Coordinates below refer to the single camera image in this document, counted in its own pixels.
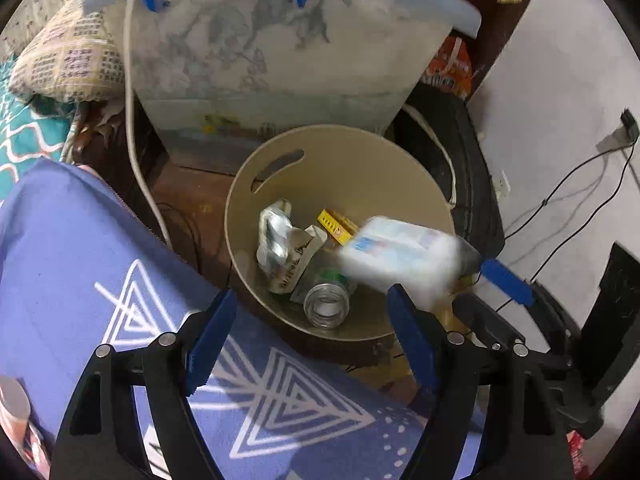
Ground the white cable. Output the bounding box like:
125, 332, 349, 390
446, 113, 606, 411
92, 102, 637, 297
121, 0, 175, 252

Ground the white tissue pack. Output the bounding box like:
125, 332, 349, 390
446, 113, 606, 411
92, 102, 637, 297
336, 216, 480, 311

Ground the orange snack bag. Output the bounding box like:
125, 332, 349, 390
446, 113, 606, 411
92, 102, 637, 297
421, 36, 473, 101

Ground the beige round trash bin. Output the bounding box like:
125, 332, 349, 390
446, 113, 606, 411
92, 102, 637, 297
224, 125, 454, 342

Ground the yellow brown cardboard box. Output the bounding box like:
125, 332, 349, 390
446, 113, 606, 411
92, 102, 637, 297
317, 209, 359, 246

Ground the clear storage box blue handle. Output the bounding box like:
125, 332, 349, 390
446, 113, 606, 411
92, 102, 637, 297
82, 0, 482, 153

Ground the clear plastic bottle green label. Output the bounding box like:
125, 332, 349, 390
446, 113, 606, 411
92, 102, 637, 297
290, 268, 357, 330

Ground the teal patterned quilt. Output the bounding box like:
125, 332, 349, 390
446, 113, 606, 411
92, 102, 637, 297
0, 58, 77, 202

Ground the cream grid pattern pillow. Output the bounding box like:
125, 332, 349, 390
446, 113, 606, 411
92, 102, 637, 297
9, 0, 125, 103

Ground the blue patterned bed sheet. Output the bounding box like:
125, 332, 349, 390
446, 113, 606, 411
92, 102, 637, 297
1, 159, 425, 479

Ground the black power cable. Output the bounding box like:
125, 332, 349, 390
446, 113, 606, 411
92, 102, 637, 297
494, 141, 637, 314

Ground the cream printed snack bag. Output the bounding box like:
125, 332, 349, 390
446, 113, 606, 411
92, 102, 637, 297
256, 200, 328, 295

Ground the white wall socket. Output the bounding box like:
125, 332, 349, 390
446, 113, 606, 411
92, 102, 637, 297
597, 108, 639, 154

